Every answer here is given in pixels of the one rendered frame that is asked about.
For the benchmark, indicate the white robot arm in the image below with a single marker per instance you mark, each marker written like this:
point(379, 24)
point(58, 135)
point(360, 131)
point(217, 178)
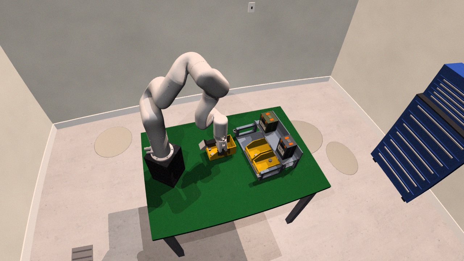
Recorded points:
point(162, 91)

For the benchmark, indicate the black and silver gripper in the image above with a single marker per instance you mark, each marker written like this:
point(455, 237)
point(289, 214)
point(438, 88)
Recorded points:
point(221, 146)

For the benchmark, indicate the dark grey tool case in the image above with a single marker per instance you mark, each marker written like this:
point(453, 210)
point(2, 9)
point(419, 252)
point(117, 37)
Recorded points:
point(286, 147)

